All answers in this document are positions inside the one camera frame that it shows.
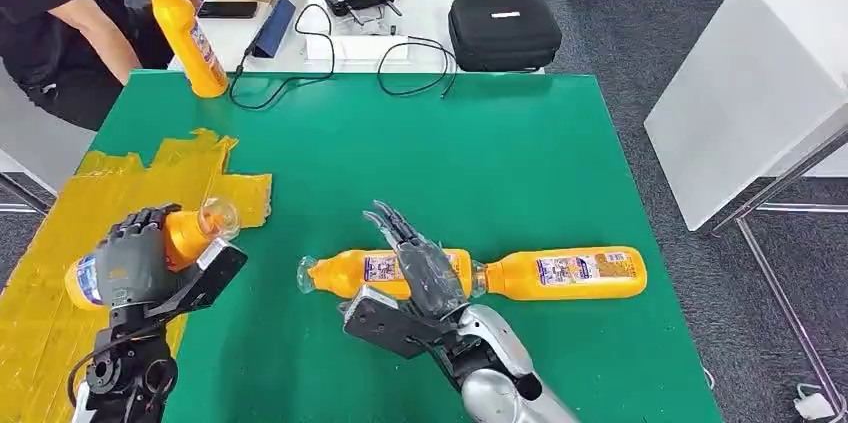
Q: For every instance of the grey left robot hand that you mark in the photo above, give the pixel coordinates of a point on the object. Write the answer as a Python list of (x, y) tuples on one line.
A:
[(129, 268)]

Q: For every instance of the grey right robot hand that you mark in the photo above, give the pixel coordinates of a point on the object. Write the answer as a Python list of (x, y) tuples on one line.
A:
[(430, 274)]

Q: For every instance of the orange drink bottle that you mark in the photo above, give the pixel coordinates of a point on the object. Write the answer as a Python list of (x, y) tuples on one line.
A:
[(344, 274), (182, 36), (517, 277), (185, 238)]

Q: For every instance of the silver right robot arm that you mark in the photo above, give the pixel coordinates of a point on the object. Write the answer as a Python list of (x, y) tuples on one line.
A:
[(503, 374)]

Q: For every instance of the green table mat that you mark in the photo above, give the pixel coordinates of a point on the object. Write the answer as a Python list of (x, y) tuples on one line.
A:
[(430, 162)]

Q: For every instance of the white side table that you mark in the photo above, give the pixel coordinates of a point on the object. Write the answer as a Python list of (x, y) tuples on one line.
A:
[(36, 142)]

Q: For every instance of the black zip case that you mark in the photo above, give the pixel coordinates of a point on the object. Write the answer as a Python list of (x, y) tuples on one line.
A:
[(505, 32)]

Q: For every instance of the person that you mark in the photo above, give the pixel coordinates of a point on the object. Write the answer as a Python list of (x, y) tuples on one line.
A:
[(33, 9)]

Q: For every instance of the black phone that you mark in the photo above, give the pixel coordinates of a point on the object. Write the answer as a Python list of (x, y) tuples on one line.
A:
[(227, 9)]

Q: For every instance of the blue tablet cover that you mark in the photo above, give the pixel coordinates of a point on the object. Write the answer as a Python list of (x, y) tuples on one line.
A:
[(275, 26)]

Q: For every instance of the white table with metal legs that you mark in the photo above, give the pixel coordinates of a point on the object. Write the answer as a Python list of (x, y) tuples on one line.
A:
[(748, 82)]

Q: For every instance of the white charger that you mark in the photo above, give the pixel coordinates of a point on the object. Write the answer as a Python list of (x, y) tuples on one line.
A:
[(813, 405)]

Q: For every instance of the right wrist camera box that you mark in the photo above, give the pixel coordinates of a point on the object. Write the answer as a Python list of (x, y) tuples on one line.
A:
[(384, 324)]

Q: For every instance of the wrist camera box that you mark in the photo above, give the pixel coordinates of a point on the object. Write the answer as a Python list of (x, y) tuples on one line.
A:
[(205, 274), (384, 324)]

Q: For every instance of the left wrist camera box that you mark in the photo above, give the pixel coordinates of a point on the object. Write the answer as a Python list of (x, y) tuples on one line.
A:
[(205, 274)]

